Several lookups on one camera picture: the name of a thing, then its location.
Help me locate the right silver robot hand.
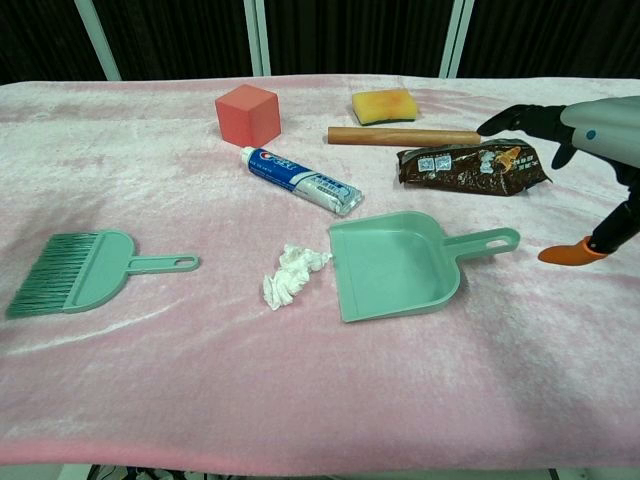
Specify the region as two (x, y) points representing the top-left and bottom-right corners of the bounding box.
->
(477, 95), (640, 266)

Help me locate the green plastic dustpan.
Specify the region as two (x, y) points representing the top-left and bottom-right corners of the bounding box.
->
(327, 210), (521, 324)

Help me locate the green hand broom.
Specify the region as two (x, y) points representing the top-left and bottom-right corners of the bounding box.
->
(4, 228), (201, 320)

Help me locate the crumpled white tissue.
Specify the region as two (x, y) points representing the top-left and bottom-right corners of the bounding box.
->
(262, 243), (334, 312)

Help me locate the brown snack packet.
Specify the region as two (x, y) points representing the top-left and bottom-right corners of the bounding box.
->
(397, 138), (554, 197)

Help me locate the wooden rolling pin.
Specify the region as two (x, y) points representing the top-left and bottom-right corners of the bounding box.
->
(327, 126), (482, 148)

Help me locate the yellow green sponge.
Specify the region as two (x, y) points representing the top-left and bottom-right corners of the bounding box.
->
(351, 88), (419, 126)

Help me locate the blue white toothpaste tube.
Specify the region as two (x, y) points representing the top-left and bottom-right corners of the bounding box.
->
(240, 145), (365, 218)

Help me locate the coral foam cube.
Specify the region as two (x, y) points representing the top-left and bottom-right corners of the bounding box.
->
(214, 83), (282, 148)

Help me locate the pink velvet table cloth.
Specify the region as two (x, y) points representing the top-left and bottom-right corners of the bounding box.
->
(0, 73), (640, 474)

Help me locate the white partition frame post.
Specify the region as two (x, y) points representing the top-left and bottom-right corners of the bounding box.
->
(438, 0), (475, 79)
(243, 0), (272, 77)
(74, 0), (122, 81)

